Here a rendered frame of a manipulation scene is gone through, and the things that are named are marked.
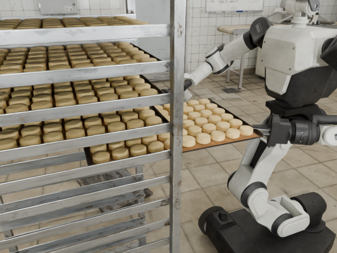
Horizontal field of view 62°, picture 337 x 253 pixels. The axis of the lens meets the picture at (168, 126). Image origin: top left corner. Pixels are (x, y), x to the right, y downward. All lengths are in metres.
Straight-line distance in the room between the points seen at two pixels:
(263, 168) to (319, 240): 0.66
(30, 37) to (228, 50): 1.02
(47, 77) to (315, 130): 0.85
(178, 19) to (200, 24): 4.41
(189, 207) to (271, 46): 1.31
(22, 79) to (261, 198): 1.09
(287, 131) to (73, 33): 0.76
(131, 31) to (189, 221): 1.54
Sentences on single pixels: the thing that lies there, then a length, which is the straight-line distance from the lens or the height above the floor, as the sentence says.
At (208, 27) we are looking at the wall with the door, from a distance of 5.20.
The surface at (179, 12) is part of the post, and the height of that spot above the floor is 1.36.
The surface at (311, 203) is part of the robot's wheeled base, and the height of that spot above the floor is 0.35.
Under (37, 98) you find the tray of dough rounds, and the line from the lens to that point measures 0.83.
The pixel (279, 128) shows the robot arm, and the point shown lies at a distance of 1.06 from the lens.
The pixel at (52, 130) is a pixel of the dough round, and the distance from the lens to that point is 0.85.
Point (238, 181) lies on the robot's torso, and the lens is 1.40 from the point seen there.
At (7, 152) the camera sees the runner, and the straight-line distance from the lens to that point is 0.78.
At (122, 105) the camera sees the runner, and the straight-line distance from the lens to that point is 0.75.
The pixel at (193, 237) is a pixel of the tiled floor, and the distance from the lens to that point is 1.93.
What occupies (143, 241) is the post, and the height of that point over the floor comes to 0.17.
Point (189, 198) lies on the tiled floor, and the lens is 2.21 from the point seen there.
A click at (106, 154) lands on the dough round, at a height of 0.97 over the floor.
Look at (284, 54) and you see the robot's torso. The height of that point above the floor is 1.19.
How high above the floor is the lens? 1.40
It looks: 25 degrees down
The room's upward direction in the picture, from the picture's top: straight up
